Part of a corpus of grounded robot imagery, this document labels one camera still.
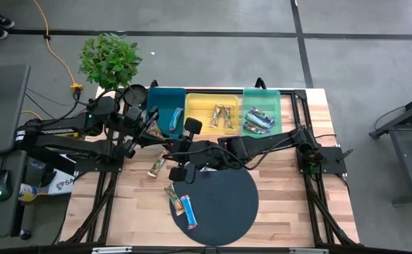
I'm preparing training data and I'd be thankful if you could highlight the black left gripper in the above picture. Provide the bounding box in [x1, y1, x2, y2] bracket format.
[121, 104, 174, 160]

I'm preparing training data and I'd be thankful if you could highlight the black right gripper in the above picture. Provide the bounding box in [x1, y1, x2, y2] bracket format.
[168, 116, 228, 183]

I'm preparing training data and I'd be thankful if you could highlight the brown snack bar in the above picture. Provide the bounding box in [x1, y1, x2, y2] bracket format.
[147, 150, 170, 179]

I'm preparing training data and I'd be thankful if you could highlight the green granola bar orange end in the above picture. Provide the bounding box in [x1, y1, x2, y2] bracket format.
[163, 183, 186, 217]

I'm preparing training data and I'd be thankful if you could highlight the dark blue granola bar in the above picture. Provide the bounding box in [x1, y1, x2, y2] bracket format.
[241, 121, 271, 135]

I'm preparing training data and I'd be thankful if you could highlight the white blue granola bar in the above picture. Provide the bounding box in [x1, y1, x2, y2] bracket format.
[245, 112, 273, 128]

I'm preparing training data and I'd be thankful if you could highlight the blue plastic bin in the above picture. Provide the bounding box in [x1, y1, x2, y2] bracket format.
[143, 87, 187, 139]

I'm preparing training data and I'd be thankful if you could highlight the yellow translucent plastic bin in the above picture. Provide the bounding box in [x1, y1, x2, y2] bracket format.
[183, 92, 241, 135]

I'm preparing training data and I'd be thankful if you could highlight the round dark woven placemat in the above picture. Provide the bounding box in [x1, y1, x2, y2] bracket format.
[169, 164, 260, 247]

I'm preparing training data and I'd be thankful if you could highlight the green translucent plastic bin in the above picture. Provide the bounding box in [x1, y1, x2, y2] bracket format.
[241, 87, 282, 140]

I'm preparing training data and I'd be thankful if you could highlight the green leafy plant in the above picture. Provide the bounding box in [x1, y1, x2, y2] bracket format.
[78, 32, 144, 92]

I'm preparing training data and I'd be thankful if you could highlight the white printed box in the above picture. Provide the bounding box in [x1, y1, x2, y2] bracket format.
[47, 171, 76, 196]

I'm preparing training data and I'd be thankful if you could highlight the yellow white bottle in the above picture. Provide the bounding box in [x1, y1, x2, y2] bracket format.
[18, 183, 40, 202]

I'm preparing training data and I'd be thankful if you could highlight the grey desk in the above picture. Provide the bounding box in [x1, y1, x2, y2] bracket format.
[0, 63, 31, 241]

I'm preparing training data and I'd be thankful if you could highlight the black computer mouse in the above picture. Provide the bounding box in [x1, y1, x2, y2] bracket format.
[0, 169, 13, 202]

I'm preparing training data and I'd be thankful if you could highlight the grey metal stand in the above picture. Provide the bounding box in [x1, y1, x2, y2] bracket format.
[369, 87, 412, 205]

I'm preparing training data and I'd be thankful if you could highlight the thin black cable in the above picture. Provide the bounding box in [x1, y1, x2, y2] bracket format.
[25, 87, 76, 107]

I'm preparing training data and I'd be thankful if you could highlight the orange extension cord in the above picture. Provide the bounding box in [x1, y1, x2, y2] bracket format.
[32, 0, 84, 95]

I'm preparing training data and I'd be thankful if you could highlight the yellow extension cord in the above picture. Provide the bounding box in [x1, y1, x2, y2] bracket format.
[20, 110, 44, 121]

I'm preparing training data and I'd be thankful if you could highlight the silver metal bracket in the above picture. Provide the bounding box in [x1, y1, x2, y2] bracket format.
[92, 246, 133, 254]
[289, 248, 329, 254]

